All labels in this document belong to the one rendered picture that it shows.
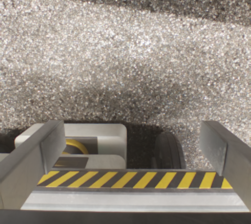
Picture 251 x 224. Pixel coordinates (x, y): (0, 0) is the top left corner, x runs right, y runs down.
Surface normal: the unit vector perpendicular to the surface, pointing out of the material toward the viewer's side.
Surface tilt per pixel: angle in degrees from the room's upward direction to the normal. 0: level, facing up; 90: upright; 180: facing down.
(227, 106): 0
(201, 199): 0
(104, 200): 0
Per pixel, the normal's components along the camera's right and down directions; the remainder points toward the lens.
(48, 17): -0.02, 0.25
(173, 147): -0.01, -0.76
